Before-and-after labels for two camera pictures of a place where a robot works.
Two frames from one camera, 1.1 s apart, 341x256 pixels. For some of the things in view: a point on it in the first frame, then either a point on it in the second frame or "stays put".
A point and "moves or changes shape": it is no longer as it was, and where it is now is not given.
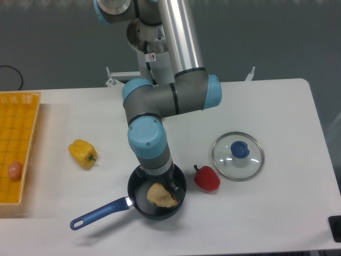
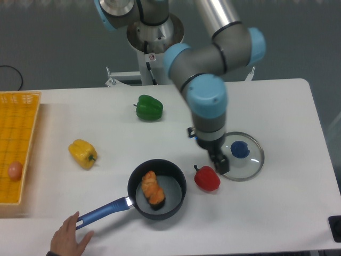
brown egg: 15,170 stays put
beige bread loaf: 157,193 moves or changes shape
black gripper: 165,178 → 213,147
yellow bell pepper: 84,152 stays put
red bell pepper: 206,178 stays put
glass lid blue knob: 238,156 stays put
